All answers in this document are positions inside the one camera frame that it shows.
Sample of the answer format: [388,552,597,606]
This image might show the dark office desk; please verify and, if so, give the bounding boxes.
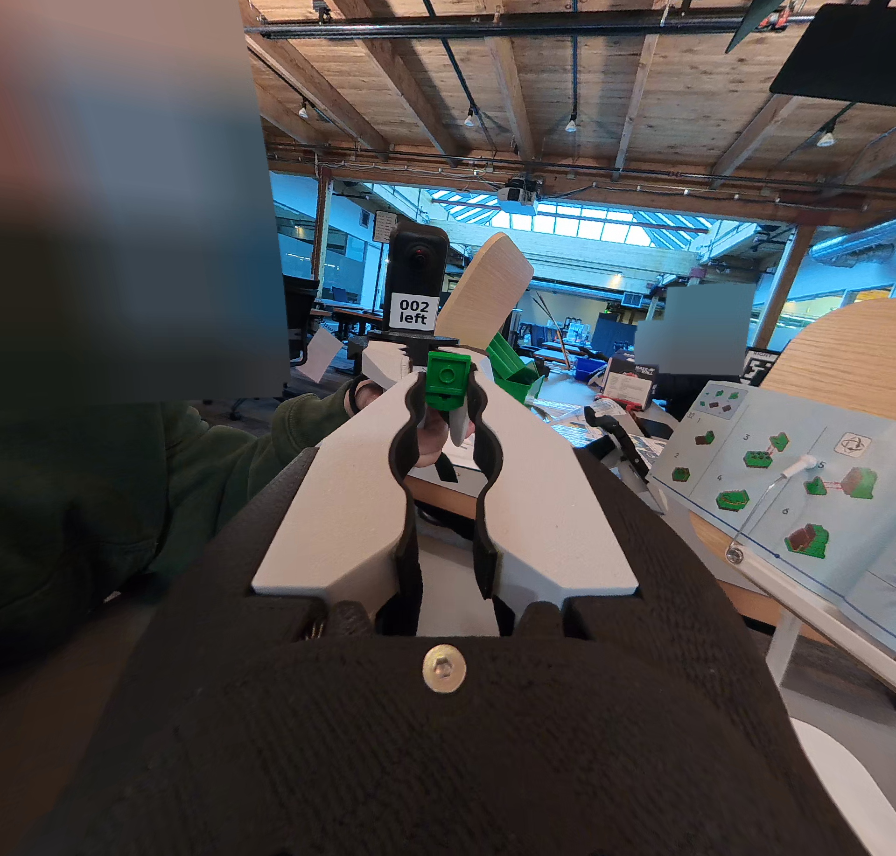
[318,298,385,339]

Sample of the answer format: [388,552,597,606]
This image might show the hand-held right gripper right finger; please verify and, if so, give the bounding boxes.
[469,372,640,636]

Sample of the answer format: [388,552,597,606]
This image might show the black product box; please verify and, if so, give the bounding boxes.
[602,358,659,411]

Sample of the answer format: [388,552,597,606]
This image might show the clear plastic bags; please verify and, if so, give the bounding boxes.
[542,400,666,451]

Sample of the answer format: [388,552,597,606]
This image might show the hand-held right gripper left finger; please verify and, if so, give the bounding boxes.
[251,372,429,633]

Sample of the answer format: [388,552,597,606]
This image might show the person's green jacket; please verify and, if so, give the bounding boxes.
[0,397,281,668]

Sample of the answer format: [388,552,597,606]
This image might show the person's left hand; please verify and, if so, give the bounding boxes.
[348,378,459,470]

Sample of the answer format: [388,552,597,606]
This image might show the person's left forearm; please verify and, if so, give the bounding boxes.
[269,379,359,454]

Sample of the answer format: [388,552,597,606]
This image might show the ceiling projector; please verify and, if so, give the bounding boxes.
[496,176,543,216]

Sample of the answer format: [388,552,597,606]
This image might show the black handled tool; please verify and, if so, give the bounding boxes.
[584,404,667,514]

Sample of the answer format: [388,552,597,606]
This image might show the green lego brick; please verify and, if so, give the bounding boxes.
[424,351,473,411]

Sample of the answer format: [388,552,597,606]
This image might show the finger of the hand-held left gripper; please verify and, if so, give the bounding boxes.
[448,345,496,449]
[360,341,415,391]

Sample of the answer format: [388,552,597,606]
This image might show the wooden book stand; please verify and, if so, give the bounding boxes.
[689,298,896,703]
[434,232,535,353]

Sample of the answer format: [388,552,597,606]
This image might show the lego instruction booklet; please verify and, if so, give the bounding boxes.
[647,380,896,650]

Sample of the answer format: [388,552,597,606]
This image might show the black office chair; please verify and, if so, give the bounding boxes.
[283,275,321,369]

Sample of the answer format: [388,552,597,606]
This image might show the green plastic bin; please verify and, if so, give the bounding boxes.
[486,331,546,405]

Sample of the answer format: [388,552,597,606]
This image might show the black and white marker card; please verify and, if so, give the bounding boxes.
[743,347,783,386]

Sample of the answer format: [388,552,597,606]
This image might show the white paper sheet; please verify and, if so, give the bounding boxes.
[301,326,344,383]

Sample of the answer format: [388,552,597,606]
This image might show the ceiling sprinkler pipe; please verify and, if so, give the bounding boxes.
[245,8,820,40]

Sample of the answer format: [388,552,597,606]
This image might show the skylight window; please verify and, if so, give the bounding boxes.
[427,186,715,250]

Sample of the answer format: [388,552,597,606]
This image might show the wire page holder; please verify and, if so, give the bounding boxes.
[727,453,819,565]

